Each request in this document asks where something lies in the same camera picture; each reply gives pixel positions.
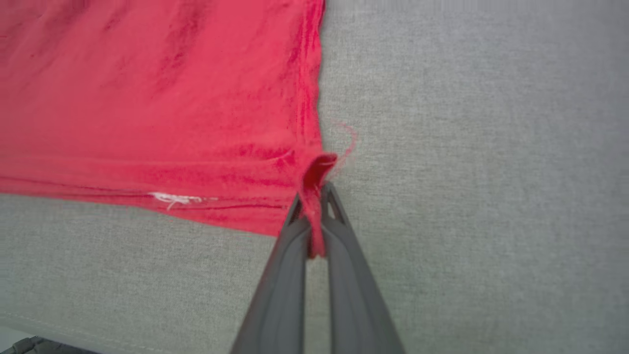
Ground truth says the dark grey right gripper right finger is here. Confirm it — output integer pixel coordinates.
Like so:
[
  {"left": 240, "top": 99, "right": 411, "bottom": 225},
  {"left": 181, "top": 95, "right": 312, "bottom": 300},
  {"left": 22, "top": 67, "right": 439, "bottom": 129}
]
[{"left": 321, "top": 182, "right": 406, "bottom": 354}]

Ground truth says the grey fabric sofa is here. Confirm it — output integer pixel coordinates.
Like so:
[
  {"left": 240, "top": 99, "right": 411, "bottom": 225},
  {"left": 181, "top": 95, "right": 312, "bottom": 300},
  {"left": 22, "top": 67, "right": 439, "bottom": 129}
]
[{"left": 0, "top": 0, "right": 629, "bottom": 354}]

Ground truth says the red number 23 jersey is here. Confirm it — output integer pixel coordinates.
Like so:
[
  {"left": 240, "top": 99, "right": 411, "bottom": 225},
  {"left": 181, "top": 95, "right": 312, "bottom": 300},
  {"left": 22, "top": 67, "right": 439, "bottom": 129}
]
[{"left": 0, "top": 0, "right": 358, "bottom": 259}]

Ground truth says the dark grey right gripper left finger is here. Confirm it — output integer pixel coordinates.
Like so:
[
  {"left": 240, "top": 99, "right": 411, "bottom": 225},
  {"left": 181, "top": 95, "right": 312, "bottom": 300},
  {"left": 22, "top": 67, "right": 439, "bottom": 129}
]
[{"left": 230, "top": 194, "right": 312, "bottom": 354}]

